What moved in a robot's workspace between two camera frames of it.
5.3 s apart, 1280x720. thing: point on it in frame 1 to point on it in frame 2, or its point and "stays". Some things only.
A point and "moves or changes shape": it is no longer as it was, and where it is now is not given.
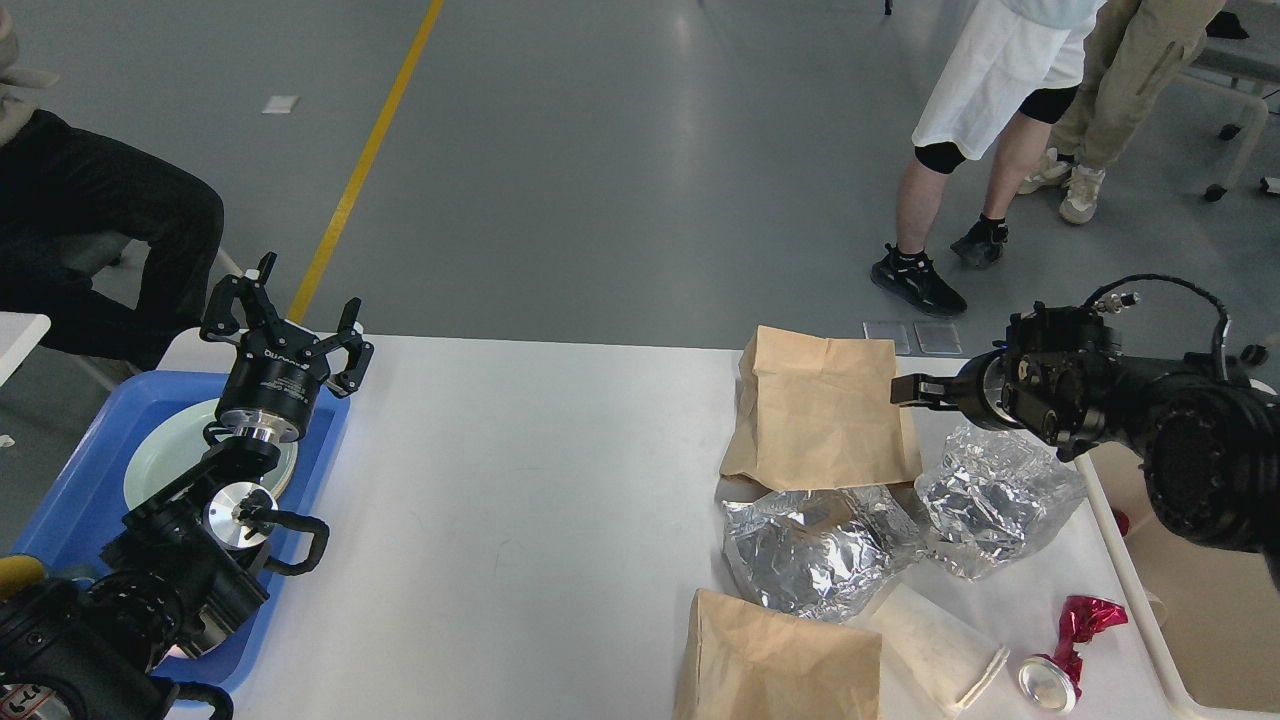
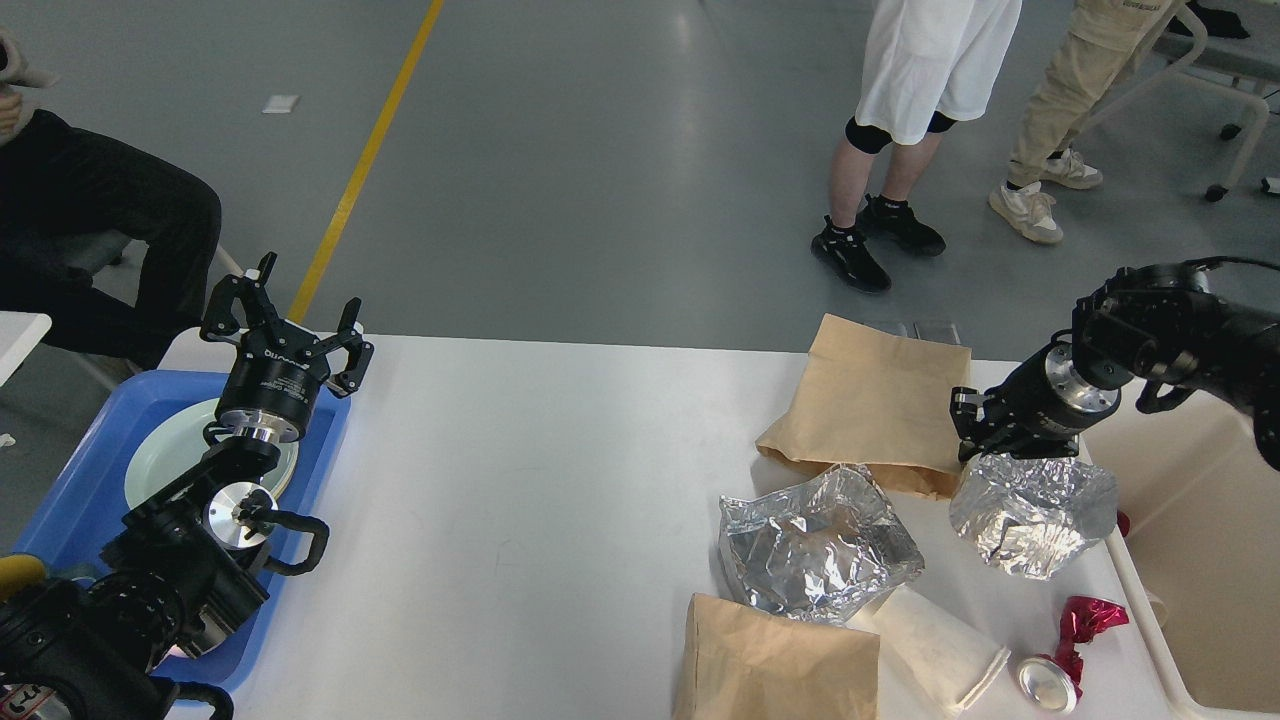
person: [1131, 49] to [1094, 42]
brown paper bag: [816, 415] moves or changes shape
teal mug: [17, 573] stays
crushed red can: [1054, 682] stays
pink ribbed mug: [214, 633] stays
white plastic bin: [1212, 608] stays
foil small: [992, 497] moves or changes shape
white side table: [19, 333] stays
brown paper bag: [746, 661] stays
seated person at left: [107, 244] stays
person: [1013, 66] to [928, 64]
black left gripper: [277, 369] stays
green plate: [178, 440] stays
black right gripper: [977, 389] to [1039, 409]
